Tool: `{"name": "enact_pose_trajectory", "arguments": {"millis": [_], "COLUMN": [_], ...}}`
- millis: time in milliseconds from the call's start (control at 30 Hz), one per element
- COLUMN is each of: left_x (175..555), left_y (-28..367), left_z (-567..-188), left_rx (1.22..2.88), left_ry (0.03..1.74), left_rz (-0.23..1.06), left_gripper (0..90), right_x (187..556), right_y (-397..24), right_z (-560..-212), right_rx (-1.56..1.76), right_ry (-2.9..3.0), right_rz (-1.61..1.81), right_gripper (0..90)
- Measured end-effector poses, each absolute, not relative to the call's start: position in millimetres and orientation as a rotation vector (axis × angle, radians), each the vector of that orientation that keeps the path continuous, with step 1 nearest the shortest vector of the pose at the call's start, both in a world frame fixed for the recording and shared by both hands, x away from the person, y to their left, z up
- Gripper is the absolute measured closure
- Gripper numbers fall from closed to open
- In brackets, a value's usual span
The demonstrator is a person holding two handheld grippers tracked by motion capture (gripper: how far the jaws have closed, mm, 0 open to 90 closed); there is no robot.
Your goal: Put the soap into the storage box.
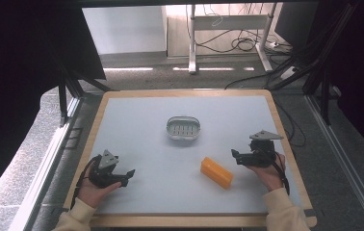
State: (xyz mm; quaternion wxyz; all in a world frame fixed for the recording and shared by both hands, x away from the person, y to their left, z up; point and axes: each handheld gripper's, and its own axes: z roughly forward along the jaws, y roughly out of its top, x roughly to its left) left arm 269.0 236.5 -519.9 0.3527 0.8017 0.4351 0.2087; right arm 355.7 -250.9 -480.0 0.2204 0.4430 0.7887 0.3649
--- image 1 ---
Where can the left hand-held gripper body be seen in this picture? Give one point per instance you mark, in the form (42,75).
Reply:
(104,174)

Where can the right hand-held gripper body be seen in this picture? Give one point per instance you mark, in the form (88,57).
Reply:
(263,152)

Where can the orange soap bar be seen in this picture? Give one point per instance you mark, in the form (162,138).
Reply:
(217,172)

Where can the grey oval soap dish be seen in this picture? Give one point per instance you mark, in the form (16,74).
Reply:
(183,129)

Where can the person's left hand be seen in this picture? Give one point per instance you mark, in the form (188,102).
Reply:
(91,192)

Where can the person's right hand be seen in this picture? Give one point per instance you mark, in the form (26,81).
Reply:
(273,178)

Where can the white power strip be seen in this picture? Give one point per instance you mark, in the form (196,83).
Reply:
(287,72)

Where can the black metal stand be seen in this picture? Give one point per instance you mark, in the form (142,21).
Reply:
(63,96)
(324,93)

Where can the black curtain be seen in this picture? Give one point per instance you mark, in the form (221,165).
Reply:
(359,64)
(16,80)

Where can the dark panel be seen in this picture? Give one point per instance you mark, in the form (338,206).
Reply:
(295,24)

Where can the white board panel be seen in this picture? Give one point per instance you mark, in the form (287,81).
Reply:
(124,29)

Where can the aluminium rail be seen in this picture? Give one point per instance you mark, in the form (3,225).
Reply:
(46,166)
(347,160)

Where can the white desk frame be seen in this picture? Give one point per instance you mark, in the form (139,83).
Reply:
(229,22)

